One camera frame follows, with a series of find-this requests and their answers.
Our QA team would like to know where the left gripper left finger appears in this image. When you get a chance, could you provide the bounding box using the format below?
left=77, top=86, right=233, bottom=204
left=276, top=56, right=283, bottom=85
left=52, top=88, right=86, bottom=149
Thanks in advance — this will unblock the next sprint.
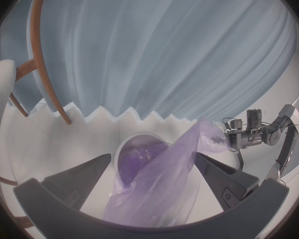
left=41, top=153, right=112, bottom=211

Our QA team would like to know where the white trash bin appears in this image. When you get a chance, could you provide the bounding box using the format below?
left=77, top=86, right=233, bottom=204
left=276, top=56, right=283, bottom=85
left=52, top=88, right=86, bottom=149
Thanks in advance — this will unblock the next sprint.
left=114, top=132, right=173, bottom=192

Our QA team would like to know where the cream wooden chair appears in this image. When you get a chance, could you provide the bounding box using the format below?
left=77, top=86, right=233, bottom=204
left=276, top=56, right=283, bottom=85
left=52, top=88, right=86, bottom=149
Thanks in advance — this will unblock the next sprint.
left=0, top=0, right=72, bottom=230

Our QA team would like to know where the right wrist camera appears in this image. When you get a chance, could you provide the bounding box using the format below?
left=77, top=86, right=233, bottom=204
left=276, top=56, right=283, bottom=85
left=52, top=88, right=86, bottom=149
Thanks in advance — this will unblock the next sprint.
left=223, top=118, right=243, bottom=131

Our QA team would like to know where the purple plastic bag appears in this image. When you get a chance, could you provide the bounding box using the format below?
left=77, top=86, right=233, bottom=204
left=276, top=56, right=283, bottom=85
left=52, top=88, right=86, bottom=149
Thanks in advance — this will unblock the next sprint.
left=103, top=116, right=232, bottom=227

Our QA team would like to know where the blue-green curtain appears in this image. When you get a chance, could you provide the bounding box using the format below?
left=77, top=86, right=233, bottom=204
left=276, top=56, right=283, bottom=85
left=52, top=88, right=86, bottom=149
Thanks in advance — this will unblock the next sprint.
left=0, top=0, right=297, bottom=124

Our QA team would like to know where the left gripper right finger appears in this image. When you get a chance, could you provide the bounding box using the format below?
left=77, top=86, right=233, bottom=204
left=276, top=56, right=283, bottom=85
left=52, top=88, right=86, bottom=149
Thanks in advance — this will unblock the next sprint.
left=191, top=152, right=260, bottom=211

